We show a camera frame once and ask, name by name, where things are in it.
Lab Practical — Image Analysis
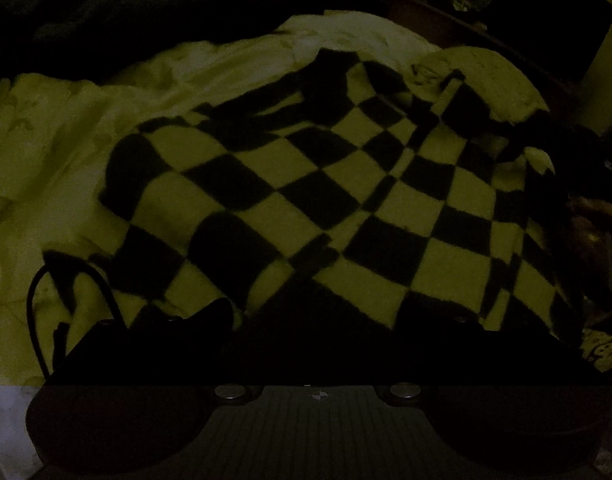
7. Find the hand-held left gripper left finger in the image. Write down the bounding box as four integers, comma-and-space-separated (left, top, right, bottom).
50, 298, 259, 387

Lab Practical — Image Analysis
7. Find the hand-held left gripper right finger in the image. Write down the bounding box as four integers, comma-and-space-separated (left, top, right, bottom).
373, 305, 604, 387

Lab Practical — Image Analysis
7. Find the black white checkered garment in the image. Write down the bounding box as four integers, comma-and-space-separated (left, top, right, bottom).
43, 47, 586, 353

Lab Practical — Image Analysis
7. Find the printed cloth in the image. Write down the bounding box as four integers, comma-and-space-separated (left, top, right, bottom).
580, 329, 612, 376

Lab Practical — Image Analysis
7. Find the white bed sheet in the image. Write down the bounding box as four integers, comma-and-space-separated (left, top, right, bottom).
0, 10, 447, 480

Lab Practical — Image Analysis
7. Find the pale cloth bundle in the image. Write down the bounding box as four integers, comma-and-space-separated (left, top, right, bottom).
415, 46, 551, 126

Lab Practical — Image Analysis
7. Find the dark wooden furniture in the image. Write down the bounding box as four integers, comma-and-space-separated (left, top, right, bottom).
381, 0, 612, 88

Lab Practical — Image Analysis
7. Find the black cable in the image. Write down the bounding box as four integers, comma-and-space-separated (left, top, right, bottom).
26, 250, 128, 381

